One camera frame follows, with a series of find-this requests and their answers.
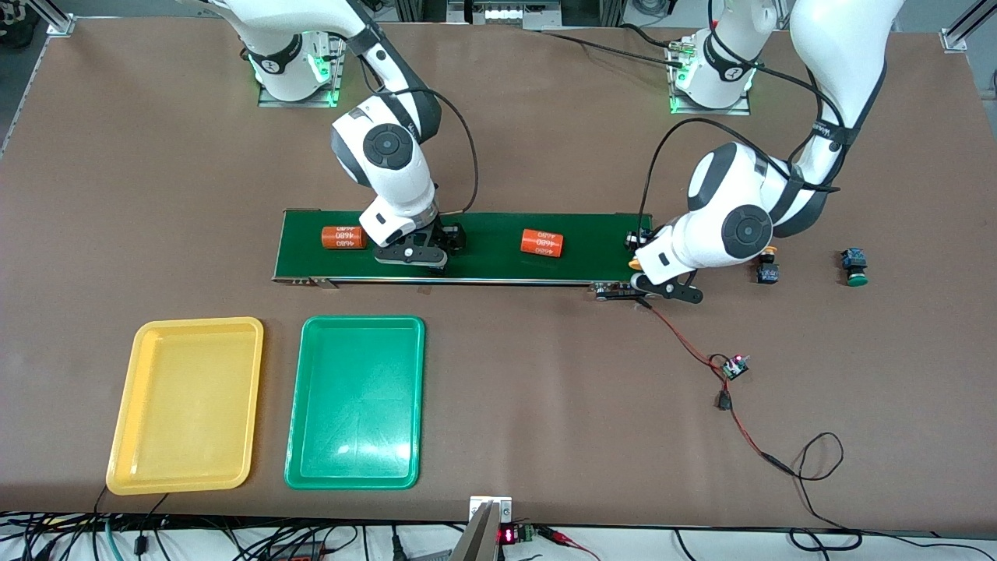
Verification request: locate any orange cylinder with white print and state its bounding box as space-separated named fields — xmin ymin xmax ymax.
xmin=321 ymin=225 xmax=367 ymax=250
xmin=520 ymin=228 xmax=565 ymax=257

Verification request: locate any green mushroom push button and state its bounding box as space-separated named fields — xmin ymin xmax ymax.
xmin=840 ymin=247 xmax=870 ymax=288

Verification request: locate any red and black power cable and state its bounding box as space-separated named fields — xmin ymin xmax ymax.
xmin=635 ymin=298 xmax=864 ymax=551

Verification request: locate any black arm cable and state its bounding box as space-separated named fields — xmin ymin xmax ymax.
xmin=382 ymin=87 xmax=479 ymax=217
xmin=643 ymin=0 xmax=850 ymax=231

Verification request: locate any black cable on table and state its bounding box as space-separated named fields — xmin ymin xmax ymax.
xmin=537 ymin=22 xmax=686 ymax=69

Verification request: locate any grey metal camera bracket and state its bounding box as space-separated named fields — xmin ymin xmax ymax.
xmin=450 ymin=496 xmax=513 ymax=561

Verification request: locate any green conveyor belt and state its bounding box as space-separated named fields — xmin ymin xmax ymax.
xmin=271 ymin=208 xmax=661 ymax=302

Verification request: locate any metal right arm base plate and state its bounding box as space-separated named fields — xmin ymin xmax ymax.
xmin=257 ymin=27 xmax=345 ymax=108

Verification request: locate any yellow plastic tray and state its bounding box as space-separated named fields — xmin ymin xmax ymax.
xmin=105 ymin=316 xmax=266 ymax=496

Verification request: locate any red clip lead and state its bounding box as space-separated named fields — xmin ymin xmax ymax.
xmin=537 ymin=526 xmax=601 ymax=561

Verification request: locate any silver metal box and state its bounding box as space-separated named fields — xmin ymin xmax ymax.
xmin=448 ymin=0 xmax=562 ymax=30

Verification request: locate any aluminium frame profile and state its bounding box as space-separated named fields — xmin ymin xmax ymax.
xmin=941 ymin=0 xmax=997 ymax=54
xmin=31 ymin=0 xmax=76 ymax=37

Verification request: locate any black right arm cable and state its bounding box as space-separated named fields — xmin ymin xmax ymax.
xmin=382 ymin=87 xmax=479 ymax=217

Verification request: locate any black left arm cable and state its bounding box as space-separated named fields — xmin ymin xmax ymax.
xmin=643 ymin=0 xmax=850 ymax=231

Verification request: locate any green plastic tray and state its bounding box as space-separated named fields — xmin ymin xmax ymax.
xmin=284 ymin=314 xmax=427 ymax=491

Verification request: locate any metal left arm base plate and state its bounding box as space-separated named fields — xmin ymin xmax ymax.
xmin=668 ymin=39 xmax=752 ymax=116

